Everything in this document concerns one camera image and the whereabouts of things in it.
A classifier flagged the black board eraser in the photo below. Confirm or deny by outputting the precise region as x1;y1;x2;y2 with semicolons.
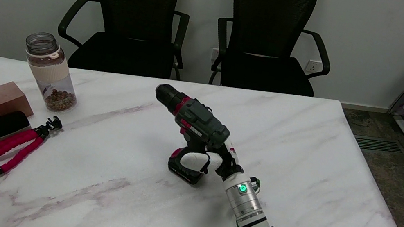
0;108;33;155

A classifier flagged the red flexible mini tripod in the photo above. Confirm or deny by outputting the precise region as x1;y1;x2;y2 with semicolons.
0;106;65;186

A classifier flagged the dark floor vent grille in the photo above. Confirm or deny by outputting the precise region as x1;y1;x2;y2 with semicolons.
352;134;404;157

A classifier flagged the black mesh office chair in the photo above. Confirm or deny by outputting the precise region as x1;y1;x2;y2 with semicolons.
206;0;343;105
52;0;195;87

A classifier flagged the clear bottle with nuts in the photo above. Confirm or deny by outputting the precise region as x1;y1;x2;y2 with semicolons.
14;30;88;115

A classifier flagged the brown wooden block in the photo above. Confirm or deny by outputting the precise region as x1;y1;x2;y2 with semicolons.
0;79;39;122

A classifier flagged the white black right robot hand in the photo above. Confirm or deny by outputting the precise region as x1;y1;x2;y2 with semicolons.
177;129;250;184

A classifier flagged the black red power screwdriver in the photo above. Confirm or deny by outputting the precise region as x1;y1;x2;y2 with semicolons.
140;82;237;190

